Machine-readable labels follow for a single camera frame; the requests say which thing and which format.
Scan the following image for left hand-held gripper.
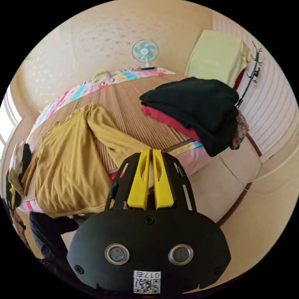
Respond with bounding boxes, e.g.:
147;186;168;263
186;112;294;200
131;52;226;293
5;143;32;211

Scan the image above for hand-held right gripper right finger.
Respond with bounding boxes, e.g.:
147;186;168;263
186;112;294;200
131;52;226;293
152;149;175;210

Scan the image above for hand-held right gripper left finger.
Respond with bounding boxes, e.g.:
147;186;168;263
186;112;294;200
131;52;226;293
127;149;150;209

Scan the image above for mustard yellow thermal wear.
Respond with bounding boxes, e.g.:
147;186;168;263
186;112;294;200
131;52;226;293
9;103;152;219

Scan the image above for person's left hand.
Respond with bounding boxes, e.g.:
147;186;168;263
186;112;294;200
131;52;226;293
9;209;26;236

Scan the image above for person's body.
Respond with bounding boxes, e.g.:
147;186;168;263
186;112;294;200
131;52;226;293
28;211;81;273

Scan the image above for window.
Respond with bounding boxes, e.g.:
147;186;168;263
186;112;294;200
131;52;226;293
0;85;23;159

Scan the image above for bed with woven mat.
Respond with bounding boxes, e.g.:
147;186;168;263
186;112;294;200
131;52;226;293
18;67;263;226

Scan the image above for pile of clothes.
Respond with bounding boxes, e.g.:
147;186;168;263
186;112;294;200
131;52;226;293
139;76;250;157

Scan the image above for small teal table fan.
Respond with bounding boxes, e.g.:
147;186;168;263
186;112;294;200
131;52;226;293
131;40;160;70

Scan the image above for pale yellow hanging cloth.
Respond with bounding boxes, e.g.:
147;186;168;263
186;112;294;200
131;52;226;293
184;30;252;88

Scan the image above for black wall coat hooks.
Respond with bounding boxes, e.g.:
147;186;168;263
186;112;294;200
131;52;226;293
235;41;263;108

